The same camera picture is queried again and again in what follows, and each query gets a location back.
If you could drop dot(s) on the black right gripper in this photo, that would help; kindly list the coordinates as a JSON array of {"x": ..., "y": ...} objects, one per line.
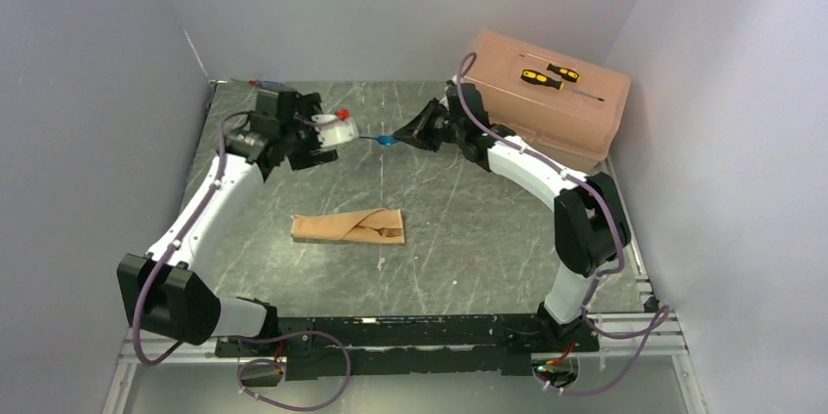
[{"x": 417, "y": 132}]

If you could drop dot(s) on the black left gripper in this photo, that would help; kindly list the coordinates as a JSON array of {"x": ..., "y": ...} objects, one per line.
[{"x": 306, "y": 107}]

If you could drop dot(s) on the blue plastic fork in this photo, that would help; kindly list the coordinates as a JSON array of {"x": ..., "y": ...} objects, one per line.
[{"x": 384, "y": 140}]

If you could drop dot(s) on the peach satin napkin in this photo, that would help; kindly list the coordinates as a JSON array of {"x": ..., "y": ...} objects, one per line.
[{"x": 343, "y": 227}]

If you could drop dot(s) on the gold metal fork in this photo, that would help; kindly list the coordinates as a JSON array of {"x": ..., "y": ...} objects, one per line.
[{"x": 386, "y": 232}]

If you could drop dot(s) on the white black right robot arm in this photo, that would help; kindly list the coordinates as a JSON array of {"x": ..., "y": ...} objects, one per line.
[{"x": 590, "y": 227}]

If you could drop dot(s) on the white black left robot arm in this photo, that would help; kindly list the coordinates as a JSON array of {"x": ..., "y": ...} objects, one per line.
[{"x": 162, "y": 289}]

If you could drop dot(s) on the red blue screwdriver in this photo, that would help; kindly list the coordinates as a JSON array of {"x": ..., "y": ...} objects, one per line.
[{"x": 267, "y": 85}]

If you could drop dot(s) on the large yellow black screwdriver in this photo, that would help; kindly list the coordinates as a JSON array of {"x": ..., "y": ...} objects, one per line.
[{"x": 539, "y": 79}]

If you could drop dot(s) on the peach plastic toolbox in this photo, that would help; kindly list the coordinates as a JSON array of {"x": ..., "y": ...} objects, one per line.
[{"x": 574, "y": 130}]

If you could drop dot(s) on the small yellow black screwdriver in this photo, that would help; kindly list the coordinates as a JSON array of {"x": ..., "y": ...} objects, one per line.
[{"x": 565, "y": 73}]

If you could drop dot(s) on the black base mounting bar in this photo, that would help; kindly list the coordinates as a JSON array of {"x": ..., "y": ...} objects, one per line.
[{"x": 506, "y": 343}]

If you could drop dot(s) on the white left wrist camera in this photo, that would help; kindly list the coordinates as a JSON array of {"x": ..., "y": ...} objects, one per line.
[{"x": 335, "y": 128}]

